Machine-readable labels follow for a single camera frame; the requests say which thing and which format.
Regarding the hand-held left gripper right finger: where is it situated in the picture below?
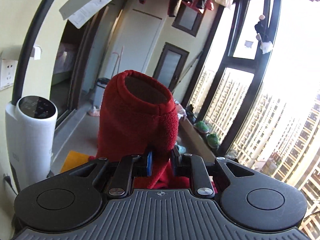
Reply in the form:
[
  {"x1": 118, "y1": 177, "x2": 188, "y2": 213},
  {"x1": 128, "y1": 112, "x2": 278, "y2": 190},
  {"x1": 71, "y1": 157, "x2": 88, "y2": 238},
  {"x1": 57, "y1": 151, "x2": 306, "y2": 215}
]
[{"x1": 170, "y1": 146, "x2": 255, "y2": 200}]

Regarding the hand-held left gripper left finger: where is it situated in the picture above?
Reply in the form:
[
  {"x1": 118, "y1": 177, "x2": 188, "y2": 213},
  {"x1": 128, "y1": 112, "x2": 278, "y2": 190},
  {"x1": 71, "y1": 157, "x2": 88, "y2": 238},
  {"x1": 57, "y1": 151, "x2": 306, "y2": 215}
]
[{"x1": 60, "y1": 151, "x2": 154, "y2": 198}]

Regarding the red fleece garment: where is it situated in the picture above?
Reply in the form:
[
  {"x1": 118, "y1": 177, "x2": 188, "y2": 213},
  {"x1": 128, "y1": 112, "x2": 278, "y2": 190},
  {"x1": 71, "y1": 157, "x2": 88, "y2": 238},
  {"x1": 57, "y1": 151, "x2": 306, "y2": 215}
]
[{"x1": 89, "y1": 70, "x2": 220, "y2": 193}]

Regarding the green fuzzy slipper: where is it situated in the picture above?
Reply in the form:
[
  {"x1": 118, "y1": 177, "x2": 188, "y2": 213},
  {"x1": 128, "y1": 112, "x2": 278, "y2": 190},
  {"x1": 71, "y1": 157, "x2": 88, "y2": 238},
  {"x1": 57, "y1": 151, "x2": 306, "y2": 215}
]
[
  {"x1": 206, "y1": 133, "x2": 221, "y2": 148},
  {"x1": 195, "y1": 121, "x2": 210, "y2": 134}
]

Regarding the dark shoes pair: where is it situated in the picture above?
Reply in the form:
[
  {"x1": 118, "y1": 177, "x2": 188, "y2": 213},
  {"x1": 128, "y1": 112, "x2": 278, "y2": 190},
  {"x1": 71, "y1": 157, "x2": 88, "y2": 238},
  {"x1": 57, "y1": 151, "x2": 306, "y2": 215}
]
[{"x1": 186, "y1": 104, "x2": 198, "y2": 118}]

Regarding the white trash bin black lid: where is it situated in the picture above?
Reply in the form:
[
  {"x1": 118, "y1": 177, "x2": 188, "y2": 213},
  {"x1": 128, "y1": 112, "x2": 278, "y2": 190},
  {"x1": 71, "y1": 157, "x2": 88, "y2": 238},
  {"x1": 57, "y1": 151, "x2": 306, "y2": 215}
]
[{"x1": 92, "y1": 77, "x2": 111, "y2": 111}]

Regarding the tall dark framed window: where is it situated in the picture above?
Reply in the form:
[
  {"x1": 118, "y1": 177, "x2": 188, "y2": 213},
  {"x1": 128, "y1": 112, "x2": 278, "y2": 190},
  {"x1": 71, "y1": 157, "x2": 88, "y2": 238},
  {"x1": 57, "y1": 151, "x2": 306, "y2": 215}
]
[{"x1": 152, "y1": 42, "x2": 190, "y2": 91}]

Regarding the grey mop pole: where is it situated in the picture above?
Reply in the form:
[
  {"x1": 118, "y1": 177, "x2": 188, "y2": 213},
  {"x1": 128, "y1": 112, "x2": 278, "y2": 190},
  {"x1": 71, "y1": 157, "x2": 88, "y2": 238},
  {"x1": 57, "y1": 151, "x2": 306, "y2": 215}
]
[{"x1": 172, "y1": 51, "x2": 204, "y2": 93}]

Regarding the white cylindrical appliance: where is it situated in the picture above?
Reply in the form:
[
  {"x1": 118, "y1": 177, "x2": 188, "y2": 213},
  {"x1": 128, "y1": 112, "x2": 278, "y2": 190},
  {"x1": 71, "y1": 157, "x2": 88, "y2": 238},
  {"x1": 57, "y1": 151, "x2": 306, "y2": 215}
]
[{"x1": 5, "y1": 96, "x2": 58, "y2": 193}]

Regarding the white door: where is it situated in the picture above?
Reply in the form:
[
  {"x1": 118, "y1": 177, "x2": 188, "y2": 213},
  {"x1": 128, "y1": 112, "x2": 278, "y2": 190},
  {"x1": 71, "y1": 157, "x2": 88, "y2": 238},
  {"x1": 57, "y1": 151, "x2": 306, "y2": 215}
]
[{"x1": 107, "y1": 5, "x2": 166, "y2": 81}]

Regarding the pink bed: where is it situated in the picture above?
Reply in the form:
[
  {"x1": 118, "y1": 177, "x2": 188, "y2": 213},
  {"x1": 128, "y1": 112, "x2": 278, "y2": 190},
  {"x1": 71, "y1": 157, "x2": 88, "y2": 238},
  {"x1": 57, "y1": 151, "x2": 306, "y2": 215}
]
[{"x1": 55, "y1": 42, "x2": 78, "y2": 76}]

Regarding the black power plug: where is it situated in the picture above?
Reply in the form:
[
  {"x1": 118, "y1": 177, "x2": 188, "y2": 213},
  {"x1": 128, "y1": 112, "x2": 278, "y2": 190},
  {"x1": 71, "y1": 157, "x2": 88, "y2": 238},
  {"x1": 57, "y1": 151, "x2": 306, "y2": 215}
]
[{"x1": 2, "y1": 173, "x2": 16, "y2": 193}]

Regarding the small dark framed window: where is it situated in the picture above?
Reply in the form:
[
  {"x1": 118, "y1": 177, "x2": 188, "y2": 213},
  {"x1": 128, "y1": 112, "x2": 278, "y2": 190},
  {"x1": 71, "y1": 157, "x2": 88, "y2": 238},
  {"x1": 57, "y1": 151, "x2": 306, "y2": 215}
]
[{"x1": 171, "y1": 2, "x2": 206, "y2": 37}]

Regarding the white socket cover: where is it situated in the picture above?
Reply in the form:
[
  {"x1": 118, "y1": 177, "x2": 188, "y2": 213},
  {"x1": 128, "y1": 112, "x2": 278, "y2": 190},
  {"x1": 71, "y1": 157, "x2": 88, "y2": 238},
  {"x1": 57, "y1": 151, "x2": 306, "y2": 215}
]
[{"x1": 0, "y1": 44, "x2": 42, "y2": 61}]

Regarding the hanging dark socks bundle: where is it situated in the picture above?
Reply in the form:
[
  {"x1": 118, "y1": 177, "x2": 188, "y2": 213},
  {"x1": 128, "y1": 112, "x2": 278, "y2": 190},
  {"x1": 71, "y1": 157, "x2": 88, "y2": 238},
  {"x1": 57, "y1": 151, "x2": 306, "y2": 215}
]
[{"x1": 254, "y1": 14, "x2": 273, "y2": 54}]

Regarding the white printed paper sheet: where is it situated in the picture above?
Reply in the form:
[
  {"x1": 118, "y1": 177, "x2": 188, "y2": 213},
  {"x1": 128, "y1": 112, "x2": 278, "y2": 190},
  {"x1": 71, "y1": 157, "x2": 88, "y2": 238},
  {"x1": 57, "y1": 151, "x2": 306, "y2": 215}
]
[{"x1": 68, "y1": 0, "x2": 114, "y2": 29}]

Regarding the grey paper sheet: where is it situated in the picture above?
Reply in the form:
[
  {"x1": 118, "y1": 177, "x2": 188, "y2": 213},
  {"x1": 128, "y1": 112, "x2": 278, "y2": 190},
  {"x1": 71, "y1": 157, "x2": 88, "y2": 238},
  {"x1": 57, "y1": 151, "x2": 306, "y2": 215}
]
[{"x1": 59, "y1": 0, "x2": 111, "y2": 20}]

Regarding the black balcony window frame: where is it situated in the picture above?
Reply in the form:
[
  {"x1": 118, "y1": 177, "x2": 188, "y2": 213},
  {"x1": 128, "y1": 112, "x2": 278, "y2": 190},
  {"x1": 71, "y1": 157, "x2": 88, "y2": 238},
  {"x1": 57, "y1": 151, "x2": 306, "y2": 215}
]
[{"x1": 179, "y1": 0, "x2": 320, "y2": 161}]

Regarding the red handled broom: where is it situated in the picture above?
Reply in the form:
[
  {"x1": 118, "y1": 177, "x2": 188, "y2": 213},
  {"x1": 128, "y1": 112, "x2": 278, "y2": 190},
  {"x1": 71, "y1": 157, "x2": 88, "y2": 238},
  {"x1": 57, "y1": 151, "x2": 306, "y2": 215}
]
[{"x1": 111, "y1": 46, "x2": 124, "y2": 80}]

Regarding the dark sliding door frame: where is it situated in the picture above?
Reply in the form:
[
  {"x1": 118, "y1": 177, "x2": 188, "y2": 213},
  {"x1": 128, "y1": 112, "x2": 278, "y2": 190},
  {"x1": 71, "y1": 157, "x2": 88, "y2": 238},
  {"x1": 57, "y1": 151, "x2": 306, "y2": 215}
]
[{"x1": 49, "y1": 5, "x2": 102, "y2": 131}]

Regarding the black curved hose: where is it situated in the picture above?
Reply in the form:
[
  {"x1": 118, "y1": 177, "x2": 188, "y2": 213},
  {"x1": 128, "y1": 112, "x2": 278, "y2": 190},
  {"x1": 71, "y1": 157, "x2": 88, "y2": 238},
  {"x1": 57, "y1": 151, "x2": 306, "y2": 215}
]
[{"x1": 10, "y1": 0, "x2": 68, "y2": 105}]

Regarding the white wall socket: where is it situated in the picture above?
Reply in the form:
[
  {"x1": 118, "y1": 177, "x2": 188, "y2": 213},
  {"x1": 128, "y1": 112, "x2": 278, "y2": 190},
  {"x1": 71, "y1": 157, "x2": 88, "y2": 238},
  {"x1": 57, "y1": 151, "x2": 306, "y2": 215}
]
[{"x1": 0, "y1": 59, "x2": 18, "y2": 91}]

